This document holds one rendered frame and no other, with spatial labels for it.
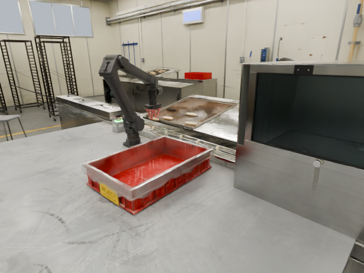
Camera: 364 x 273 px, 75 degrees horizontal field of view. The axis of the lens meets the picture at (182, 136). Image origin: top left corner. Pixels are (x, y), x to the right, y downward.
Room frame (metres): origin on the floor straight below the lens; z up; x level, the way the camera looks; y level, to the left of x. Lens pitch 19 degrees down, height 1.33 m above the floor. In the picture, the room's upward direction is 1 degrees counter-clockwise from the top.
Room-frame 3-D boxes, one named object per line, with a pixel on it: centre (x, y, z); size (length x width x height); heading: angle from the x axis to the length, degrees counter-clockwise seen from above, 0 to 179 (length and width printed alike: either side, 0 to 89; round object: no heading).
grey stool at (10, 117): (3.66, 2.83, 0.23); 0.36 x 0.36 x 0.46; 0
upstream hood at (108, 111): (2.34, 0.95, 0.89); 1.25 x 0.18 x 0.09; 44
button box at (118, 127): (1.65, 0.45, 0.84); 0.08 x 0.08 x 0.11; 44
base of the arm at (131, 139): (1.34, 0.29, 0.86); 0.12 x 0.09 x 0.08; 44
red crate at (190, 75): (5.35, -0.37, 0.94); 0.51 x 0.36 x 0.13; 48
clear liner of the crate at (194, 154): (0.94, 0.13, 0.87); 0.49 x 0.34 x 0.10; 139
